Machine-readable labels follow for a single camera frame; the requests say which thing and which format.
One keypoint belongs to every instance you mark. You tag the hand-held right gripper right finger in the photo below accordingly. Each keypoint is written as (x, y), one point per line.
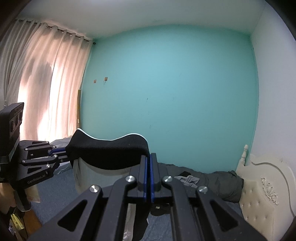
(152, 180)

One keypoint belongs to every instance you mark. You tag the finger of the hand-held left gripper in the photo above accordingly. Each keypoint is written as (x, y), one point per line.
(44, 147)
(46, 160)

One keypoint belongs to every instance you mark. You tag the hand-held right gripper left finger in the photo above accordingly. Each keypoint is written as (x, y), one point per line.
(144, 180)

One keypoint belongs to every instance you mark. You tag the white polo shirt black trim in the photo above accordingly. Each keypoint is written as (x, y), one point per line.
(108, 150)

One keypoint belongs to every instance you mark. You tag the black garment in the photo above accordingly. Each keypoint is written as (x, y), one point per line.
(159, 209)

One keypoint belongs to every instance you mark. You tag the grey knit sweater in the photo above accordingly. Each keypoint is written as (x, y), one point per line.
(188, 181)

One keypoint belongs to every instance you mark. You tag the wooden window trim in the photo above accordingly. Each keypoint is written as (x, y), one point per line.
(79, 109)

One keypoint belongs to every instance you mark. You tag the pink curtain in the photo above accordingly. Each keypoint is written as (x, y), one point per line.
(46, 81)

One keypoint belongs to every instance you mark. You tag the brown wooden furniture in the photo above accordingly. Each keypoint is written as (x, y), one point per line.
(32, 222)

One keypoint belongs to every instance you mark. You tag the dark grey rolled duvet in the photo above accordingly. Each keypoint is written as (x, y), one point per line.
(217, 183)

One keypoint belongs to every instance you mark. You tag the cream tufted headboard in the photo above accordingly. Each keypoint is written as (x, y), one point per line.
(261, 185)

